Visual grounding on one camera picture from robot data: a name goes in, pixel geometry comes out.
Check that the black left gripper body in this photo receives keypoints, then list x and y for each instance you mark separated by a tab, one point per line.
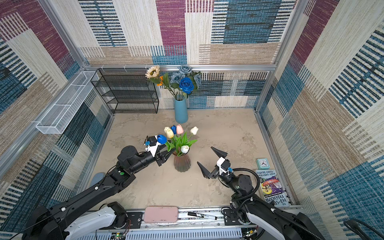
158	159

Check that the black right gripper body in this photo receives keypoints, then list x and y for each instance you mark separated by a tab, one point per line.
215	173

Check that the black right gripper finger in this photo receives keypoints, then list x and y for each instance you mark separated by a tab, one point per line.
206	173
219	153

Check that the dark red glass vase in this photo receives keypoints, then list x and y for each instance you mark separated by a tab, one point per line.
182	163

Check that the blue tulip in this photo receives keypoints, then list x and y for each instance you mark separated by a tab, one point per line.
174	129
164	143

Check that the pale white tulip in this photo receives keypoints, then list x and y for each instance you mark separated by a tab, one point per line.
184	150

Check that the pink tulip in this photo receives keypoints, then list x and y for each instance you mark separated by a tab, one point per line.
180	132

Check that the light blue ceramic vase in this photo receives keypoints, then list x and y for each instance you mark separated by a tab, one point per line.
181	111

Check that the blue rose bouquet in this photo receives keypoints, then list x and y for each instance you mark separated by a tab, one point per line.
185	71

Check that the orange marigold flower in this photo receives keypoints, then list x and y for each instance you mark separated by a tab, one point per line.
160	81

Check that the cream sunflower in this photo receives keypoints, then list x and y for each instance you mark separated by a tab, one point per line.
154	72

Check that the yellow tulip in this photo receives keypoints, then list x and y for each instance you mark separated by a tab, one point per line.
173	138

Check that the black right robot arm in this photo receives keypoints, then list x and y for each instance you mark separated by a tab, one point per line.
250	208

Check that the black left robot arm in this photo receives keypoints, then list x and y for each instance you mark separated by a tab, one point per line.
53	223

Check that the black marker pen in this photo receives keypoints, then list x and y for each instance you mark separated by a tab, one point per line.
202	216

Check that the small teal clock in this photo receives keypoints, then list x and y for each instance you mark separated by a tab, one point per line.
263	164

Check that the pink case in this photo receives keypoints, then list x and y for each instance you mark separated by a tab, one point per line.
161	214

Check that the colourful book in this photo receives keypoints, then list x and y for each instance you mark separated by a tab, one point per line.
272	188

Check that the grey blue glasses case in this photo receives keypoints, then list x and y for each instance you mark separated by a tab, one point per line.
97	178

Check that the black mesh shelf rack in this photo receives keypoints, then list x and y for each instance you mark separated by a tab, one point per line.
126	90

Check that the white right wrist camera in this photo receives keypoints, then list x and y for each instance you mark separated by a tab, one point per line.
224	166

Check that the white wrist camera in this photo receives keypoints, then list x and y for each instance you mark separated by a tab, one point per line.
151	144
224	166

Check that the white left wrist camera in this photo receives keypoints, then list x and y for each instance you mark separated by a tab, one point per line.
151	144

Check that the white wire mesh basket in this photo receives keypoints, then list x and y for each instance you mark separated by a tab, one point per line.
58	117

